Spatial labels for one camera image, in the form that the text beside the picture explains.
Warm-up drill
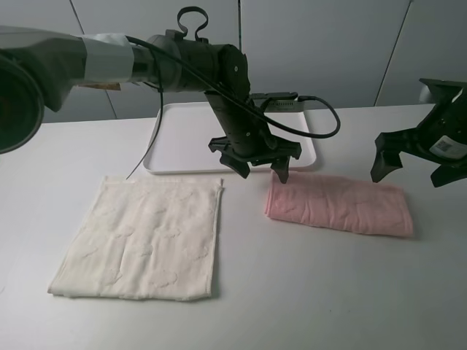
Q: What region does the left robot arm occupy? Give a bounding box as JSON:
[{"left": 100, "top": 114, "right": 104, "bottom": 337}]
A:
[{"left": 1, "top": 26, "right": 301, "bottom": 182}]

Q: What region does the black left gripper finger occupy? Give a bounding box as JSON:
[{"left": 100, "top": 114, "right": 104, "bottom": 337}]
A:
[
  {"left": 220, "top": 153, "right": 250, "bottom": 179},
  {"left": 270, "top": 156, "right": 290, "bottom": 183}
]

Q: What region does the pink towel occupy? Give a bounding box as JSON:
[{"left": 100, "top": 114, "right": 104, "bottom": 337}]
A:
[{"left": 265, "top": 171, "right": 414, "bottom": 238}]

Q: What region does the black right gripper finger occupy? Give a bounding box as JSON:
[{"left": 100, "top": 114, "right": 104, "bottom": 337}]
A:
[
  {"left": 370, "top": 150, "right": 403, "bottom": 182},
  {"left": 431, "top": 166, "right": 462, "bottom": 188}
]

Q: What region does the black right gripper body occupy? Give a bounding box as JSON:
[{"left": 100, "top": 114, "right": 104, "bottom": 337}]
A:
[{"left": 375, "top": 78, "right": 466, "bottom": 170}]

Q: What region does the white rectangular plastic tray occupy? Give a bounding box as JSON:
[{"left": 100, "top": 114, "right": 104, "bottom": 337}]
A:
[{"left": 143, "top": 102, "right": 317, "bottom": 174}]

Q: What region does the cream white towel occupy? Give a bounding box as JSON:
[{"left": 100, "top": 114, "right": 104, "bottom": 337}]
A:
[{"left": 48, "top": 176, "right": 223, "bottom": 301}]

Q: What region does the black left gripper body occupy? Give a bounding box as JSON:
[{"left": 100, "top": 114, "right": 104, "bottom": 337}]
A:
[{"left": 205, "top": 91, "right": 302, "bottom": 166}]

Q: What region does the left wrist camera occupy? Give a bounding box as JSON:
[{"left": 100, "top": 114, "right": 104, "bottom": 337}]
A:
[{"left": 250, "top": 92, "right": 304, "bottom": 113}]

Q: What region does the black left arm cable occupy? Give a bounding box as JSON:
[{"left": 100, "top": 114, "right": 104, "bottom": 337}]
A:
[{"left": 126, "top": 6, "right": 341, "bottom": 180}]

